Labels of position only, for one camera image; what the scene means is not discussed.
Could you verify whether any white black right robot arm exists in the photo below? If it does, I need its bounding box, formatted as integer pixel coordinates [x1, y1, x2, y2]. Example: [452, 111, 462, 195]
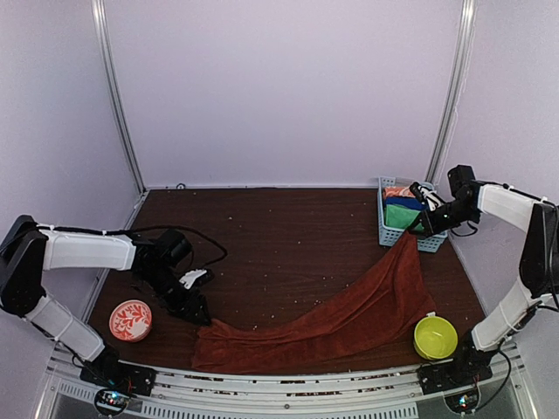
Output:
[422, 165, 558, 386]

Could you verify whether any green microfibre towel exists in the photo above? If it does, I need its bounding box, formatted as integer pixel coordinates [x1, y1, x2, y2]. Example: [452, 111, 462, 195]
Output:
[384, 204, 421, 230]

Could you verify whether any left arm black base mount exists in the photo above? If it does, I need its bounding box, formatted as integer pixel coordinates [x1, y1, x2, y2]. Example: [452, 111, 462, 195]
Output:
[79, 347, 156, 396]

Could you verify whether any dark red towel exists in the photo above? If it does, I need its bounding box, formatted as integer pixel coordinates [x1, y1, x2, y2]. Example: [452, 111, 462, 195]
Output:
[191, 233, 436, 374]

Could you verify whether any left aluminium frame post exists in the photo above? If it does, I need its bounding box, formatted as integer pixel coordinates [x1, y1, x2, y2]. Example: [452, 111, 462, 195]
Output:
[91, 0, 147, 195]

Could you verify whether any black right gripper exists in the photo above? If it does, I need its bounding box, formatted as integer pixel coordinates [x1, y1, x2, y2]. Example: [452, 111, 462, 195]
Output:
[409, 198, 480, 237]

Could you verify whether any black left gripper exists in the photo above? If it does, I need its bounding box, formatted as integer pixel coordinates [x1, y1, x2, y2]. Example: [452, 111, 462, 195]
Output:
[139, 265, 211, 326]

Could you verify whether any light blue perforated basket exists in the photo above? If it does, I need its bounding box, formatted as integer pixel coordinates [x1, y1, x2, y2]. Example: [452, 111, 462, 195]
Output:
[376, 175, 450, 254]

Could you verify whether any right aluminium frame post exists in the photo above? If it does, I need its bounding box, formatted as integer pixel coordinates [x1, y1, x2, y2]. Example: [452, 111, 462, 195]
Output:
[425, 0, 477, 184]

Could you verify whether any aluminium frame post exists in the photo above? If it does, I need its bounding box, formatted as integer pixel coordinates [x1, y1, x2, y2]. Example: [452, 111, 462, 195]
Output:
[425, 0, 477, 184]
[91, 0, 147, 195]

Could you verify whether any yellow-green bowl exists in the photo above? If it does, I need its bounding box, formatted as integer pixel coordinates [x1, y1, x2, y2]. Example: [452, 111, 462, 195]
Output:
[413, 315, 459, 361]

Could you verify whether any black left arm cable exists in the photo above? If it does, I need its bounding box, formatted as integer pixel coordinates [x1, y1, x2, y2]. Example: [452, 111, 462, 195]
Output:
[52, 224, 229, 267]

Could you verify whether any blue folded towel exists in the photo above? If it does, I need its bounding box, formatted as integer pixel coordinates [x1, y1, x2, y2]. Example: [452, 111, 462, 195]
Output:
[384, 196, 425, 210]

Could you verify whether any aluminium front rail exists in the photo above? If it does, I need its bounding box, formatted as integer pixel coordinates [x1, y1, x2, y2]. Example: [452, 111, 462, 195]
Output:
[43, 344, 525, 419]

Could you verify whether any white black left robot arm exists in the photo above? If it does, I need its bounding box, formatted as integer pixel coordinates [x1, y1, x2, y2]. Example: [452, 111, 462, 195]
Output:
[1, 215, 436, 388]

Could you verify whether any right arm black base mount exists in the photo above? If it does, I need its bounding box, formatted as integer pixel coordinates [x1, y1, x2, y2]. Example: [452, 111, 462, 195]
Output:
[418, 348, 497, 395]

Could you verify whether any orange white patterned cloth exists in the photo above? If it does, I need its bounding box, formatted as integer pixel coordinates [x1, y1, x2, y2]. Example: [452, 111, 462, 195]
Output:
[383, 186, 415, 198]

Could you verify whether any red white patterned plate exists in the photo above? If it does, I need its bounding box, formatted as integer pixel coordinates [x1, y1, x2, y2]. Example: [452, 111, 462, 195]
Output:
[108, 299, 153, 343]

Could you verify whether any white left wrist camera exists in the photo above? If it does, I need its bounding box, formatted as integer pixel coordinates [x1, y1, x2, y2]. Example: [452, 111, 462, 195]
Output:
[179, 269, 215, 290]

